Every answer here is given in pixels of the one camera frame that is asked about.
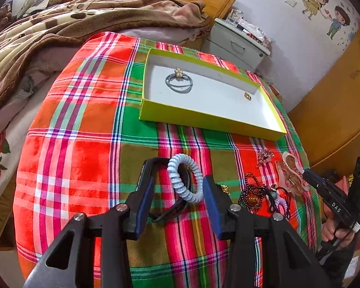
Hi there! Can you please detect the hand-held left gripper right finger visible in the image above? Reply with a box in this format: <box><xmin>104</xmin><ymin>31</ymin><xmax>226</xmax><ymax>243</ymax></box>
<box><xmin>202</xmin><ymin>174</ymin><xmax>332</xmax><ymax>288</ymax></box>

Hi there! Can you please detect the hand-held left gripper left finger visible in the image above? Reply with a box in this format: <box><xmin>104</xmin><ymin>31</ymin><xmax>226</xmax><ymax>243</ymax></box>
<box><xmin>24</xmin><ymin>157</ymin><xmax>168</xmax><ymax>288</ymax></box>

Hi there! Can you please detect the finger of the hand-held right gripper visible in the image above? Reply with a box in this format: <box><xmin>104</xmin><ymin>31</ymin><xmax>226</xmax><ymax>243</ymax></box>
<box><xmin>301</xmin><ymin>169</ymin><xmax>330</xmax><ymax>192</ymax></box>

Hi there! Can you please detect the pink hair claw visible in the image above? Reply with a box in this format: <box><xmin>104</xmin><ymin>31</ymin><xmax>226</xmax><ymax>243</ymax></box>
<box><xmin>275</xmin><ymin>151</ymin><xmax>311</xmax><ymax>193</ymax></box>

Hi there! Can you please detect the black wrist band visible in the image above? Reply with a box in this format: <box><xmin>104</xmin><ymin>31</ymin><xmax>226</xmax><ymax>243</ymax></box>
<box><xmin>151</xmin><ymin>168</ymin><xmax>195</xmax><ymax>222</ymax></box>

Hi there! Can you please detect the light blue spiral hair tie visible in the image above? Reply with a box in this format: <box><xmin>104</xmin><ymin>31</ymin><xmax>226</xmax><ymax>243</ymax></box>
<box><xmin>167</xmin><ymin>154</ymin><xmax>204</xmax><ymax>204</ymax></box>

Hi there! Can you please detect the dark red bead necklace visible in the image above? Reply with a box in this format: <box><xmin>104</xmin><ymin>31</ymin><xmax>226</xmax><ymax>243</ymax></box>
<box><xmin>238</xmin><ymin>172</ymin><xmax>269</xmax><ymax>213</ymax></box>

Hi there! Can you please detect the purple spiral hair tie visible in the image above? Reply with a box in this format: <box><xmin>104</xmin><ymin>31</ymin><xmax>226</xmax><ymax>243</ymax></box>
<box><xmin>270</xmin><ymin>199</ymin><xmax>288</xmax><ymax>216</ymax></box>

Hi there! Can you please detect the black hair tie with bead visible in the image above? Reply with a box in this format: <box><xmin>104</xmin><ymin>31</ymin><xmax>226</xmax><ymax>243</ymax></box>
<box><xmin>265</xmin><ymin>184</ymin><xmax>291</xmax><ymax>219</ymax></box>

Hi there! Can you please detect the crystal brooch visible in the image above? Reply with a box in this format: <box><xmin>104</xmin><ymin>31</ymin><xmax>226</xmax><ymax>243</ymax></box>
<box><xmin>256</xmin><ymin>148</ymin><xmax>275</xmax><ymax>168</ymax></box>

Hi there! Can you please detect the yellow-green shallow box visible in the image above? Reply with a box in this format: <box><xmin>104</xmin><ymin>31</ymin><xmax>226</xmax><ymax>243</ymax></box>
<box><xmin>139</xmin><ymin>47</ymin><xmax>288</xmax><ymax>141</ymax></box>

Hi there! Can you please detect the person's right forearm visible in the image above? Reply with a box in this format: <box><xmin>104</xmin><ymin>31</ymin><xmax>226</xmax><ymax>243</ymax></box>
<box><xmin>316</xmin><ymin>240</ymin><xmax>359</xmax><ymax>288</ymax></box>

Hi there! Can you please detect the person's right hand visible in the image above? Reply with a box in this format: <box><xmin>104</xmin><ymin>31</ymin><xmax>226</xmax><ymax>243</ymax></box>
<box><xmin>322</xmin><ymin>208</ymin><xmax>357</xmax><ymax>248</ymax></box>

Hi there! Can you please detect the wooden wardrobe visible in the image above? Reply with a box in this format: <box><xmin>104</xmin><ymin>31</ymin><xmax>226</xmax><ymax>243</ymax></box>
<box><xmin>288</xmin><ymin>21</ymin><xmax>360</xmax><ymax>168</ymax></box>

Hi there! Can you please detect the plaid cloth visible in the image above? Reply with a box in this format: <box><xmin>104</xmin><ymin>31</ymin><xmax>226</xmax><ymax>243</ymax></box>
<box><xmin>13</xmin><ymin>31</ymin><xmax>321</xmax><ymax>288</ymax></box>

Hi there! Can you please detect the floral bed sheet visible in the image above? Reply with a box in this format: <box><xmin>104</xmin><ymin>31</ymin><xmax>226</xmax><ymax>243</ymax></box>
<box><xmin>0</xmin><ymin>75</ymin><xmax>57</xmax><ymax>186</ymax></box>

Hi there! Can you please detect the clutter on nightstand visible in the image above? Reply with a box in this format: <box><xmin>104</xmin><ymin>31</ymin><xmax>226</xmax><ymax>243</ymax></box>
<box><xmin>238</xmin><ymin>19</ymin><xmax>273</xmax><ymax>47</ymax></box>

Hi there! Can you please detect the grey nightstand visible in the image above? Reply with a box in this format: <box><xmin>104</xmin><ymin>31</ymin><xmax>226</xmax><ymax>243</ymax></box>
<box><xmin>208</xmin><ymin>18</ymin><xmax>272</xmax><ymax>72</ymax></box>

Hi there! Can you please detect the clear glass cup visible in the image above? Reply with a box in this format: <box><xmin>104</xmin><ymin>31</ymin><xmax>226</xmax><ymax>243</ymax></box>
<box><xmin>226</xmin><ymin>8</ymin><xmax>243</xmax><ymax>27</ymax></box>

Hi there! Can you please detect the brown spotted blanket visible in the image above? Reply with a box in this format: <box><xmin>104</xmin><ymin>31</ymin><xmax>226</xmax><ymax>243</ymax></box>
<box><xmin>0</xmin><ymin>0</ymin><xmax>215</xmax><ymax>120</ymax></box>

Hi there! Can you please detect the grey hair tie with flower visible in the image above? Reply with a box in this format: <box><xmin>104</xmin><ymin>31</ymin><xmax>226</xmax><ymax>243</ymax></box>
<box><xmin>165</xmin><ymin>68</ymin><xmax>194</xmax><ymax>94</ymax></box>

